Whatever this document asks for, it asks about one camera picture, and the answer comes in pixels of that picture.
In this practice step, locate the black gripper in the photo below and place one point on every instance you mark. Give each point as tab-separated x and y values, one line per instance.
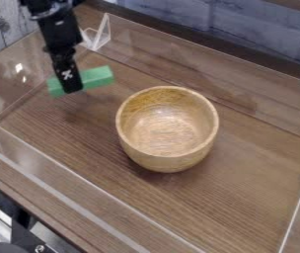
61	34

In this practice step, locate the green rectangular block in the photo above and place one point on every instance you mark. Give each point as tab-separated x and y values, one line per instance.
93	77

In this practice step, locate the wooden bowl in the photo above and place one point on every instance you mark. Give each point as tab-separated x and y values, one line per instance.
166	125

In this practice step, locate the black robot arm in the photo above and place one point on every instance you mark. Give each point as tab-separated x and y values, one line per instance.
34	4

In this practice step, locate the clear acrylic tray walls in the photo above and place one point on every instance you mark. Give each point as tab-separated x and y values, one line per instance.
64	169

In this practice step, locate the clear acrylic corner bracket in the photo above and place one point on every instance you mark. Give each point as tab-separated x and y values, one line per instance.
96	38

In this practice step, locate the black metal table bracket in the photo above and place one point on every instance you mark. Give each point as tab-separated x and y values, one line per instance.
22	237

